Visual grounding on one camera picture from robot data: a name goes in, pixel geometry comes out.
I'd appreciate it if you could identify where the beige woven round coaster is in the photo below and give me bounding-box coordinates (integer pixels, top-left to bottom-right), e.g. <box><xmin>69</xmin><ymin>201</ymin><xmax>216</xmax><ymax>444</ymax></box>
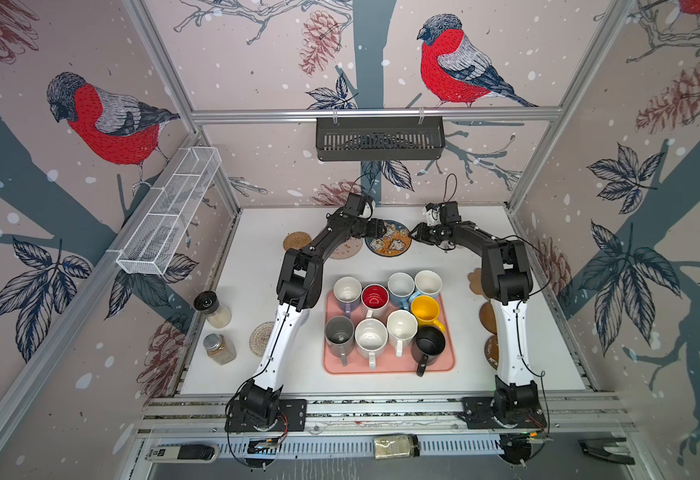
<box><xmin>249</xmin><ymin>322</ymin><xmax>274</xmax><ymax>358</ymax></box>

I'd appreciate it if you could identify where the blue cartoon round coaster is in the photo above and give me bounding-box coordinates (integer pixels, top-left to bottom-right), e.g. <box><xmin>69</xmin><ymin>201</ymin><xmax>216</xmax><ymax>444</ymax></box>
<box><xmin>365</xmin><ymin>220</ymin><xmax>412</xmax><ymax>258</ymax></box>

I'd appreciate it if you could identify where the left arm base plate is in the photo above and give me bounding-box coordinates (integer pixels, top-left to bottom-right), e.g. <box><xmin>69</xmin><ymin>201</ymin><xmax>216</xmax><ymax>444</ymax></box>
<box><xmin>224</xmin><ymin>399</ymin><xmax>307</xmax><ymax>433</ymax></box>

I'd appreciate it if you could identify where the black clamp tool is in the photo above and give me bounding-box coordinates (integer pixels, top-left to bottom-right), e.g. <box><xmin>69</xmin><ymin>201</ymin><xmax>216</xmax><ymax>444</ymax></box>
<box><xmin>578</xmin><ymin>437</ymin><xmax>636</xmax><ymax>465</ymax></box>

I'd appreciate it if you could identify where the silver lid spice jar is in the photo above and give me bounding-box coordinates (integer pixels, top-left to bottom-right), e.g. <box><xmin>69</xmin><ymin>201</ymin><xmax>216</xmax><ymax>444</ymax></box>
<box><xmin>203</xmin><ymin>333</ymin><xmax>236</xmax><ymax>365</ymax></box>

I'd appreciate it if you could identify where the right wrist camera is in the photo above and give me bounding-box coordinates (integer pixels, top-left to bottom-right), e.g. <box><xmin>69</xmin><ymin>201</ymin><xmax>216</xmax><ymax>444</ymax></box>
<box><xmin>425</xmin><ymin>201</ymin><xmax>462</xmax><ymax>226</ymax></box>

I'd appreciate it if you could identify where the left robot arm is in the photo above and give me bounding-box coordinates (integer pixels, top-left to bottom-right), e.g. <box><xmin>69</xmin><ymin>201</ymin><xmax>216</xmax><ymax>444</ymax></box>
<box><xmin>226</xmin><ymin>208</ymin><xmax>386</xmax><ymax>430</ymax></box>

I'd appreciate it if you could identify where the black lid spice jar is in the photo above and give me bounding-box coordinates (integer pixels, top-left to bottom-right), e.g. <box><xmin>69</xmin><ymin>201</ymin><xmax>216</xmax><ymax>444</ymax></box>
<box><xmin>193</xmin><ymin>291</ymin><xmax>232</xmax><ymax>329</ymax></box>

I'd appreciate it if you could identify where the cork flower coaster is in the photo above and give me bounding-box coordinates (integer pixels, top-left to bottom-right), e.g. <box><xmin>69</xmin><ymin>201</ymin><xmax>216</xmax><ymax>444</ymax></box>
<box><xmin>467</xmin><ymin>268</ymin><xmax>487</xmax><ymax>298</ymax></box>

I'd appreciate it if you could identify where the white mug middle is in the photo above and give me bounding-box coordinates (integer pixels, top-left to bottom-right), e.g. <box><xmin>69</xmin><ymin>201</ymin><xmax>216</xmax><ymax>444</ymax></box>
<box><xmin>387</xmin><ymin>310</ymin><xmax>418</xmax><ymax>358</ymax></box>

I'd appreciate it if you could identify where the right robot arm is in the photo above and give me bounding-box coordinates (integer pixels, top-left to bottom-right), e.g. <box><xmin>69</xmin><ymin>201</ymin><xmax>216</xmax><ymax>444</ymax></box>
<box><xmin>411</xmin><ymin>221</ymin><xmax>540</xmax><ymax>426</ymax></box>

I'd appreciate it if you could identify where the pink flower coaster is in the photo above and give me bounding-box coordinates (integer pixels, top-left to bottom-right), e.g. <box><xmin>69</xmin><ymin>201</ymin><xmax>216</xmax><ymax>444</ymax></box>
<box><xmin>433</xmin><ymin>238</ymin><xmax>456</xmax><ymax>252</ymax></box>

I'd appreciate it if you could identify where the white mug front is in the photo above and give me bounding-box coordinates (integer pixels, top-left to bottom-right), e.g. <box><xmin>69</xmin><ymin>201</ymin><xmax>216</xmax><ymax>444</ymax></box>
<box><xmin>355</xmin><ymin>318</ymin><xmax>388</xmax><ymax>370</ymax></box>

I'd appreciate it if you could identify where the light blue mug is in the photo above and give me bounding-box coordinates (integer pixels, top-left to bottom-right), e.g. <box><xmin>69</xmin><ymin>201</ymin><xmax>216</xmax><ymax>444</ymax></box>
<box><xmin>387</xmin><ymin>272</ymin><xmax>416</xmax><ymax>310</ymax></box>

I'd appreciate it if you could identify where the red interior white mug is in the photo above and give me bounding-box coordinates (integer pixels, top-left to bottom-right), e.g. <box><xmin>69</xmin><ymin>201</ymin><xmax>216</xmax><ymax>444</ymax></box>
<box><xmin>361</xmin><ymin>284</ymin><xmax>389</xmax><ymax>319</ymax></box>

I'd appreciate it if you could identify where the white wire basket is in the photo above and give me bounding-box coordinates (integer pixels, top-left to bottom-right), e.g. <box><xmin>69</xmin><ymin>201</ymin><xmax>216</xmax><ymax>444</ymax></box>
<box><xmin>116</xmin><ymin>146</ymin><xmax>221</xmax><ymax>275</ymax></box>

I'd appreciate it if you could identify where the grey mug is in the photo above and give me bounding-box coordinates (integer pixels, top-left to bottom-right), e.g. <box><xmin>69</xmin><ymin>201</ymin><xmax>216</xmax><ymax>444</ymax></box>
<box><xmin>324</xmin><ymin>316</ymin><xmax>355</xmax><ymax>367</ymax></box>

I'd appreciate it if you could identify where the black mug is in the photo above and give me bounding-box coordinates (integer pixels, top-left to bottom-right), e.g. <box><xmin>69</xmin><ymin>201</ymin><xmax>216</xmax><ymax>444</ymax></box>
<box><xmin>411</xmin><ymin>326</ymin><xmax>446</xmax><ymax>377</ymax></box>

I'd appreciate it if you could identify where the pink serving tray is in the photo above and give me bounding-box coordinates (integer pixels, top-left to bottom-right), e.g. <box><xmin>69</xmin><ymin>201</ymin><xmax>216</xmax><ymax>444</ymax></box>
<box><xmin>322</xmin><ymin>290</ymin><xmax>457</xmax><ymax>376</ymax></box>

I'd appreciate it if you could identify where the pink bunny round coaster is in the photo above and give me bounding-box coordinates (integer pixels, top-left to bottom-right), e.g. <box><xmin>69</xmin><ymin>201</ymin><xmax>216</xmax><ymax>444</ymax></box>
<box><xmin>330</xmin><ymin>238</ymin><xmax>365</xmax><ymax>260</ymax></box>

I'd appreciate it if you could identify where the brown round wooden coaster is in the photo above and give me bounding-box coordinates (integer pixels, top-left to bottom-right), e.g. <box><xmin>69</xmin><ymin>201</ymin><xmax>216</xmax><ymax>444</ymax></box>
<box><xmin>479</xmin><ymin>301</ymin><xmax>497</xmax><ymax>335</ymax></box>

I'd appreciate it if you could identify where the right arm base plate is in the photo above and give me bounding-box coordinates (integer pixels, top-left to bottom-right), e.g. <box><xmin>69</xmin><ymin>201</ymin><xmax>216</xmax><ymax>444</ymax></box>
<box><xmin>457</xmin><ymin>396</ymin><xmax>548</xmax><ymax>430</ymax></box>

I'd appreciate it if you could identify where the lavender mug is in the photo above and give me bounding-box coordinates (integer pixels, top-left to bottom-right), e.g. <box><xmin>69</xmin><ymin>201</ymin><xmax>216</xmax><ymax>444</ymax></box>
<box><xmin>333</xmin><ymin>276</ymin><xmax>363</xmax><ymax>318</ymax></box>

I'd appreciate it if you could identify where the taped small box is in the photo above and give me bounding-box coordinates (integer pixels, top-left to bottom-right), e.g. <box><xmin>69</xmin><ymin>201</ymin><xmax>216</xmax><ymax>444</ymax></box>
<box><xmin>373</xmin><ymin>434</ymin><xmax>420</xmax><ymax>460</ymax></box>

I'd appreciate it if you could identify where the dark glossy round coaster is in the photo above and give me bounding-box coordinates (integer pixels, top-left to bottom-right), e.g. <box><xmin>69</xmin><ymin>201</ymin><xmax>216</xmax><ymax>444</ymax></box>
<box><xmin>484</xmin><ymin>334</ymin><xmax>499</xmax><ymax>370</ymax></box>

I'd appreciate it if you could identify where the white blue mug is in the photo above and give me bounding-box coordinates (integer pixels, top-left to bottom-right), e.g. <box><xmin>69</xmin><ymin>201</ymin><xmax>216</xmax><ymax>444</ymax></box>
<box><xmin>414</xmin><ymin>270</ymin><xmax>443</xmax><ymax>299</ymax></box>

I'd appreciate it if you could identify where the black wall basket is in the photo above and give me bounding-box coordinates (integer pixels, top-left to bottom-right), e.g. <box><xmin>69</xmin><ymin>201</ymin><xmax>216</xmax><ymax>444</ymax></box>
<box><xmin>316</xmin><ymin>117</ymin><xmax>445</xmax><ymax>162</ymax></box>

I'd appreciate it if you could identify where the yellow mug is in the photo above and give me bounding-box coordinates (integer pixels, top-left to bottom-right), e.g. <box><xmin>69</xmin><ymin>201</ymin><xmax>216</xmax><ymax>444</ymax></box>
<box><xmin>410</xmin><ymin>295</ymin><xmax>446</xmax><ymax>333</ymax></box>

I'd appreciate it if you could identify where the black white power strip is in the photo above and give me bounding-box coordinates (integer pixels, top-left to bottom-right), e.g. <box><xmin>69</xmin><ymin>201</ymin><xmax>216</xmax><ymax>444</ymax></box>
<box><xmin>146</xmin><ymin>444</ymin><xmax>220</xmax><ymax>463</ymax></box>

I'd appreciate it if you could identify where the rattan round coaster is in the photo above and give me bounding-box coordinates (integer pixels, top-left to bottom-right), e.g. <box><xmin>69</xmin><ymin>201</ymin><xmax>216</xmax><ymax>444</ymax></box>
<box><xmin>282</xmin><ymin>231</ymin><xmax>312</xmax><ymax>251</ymax></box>

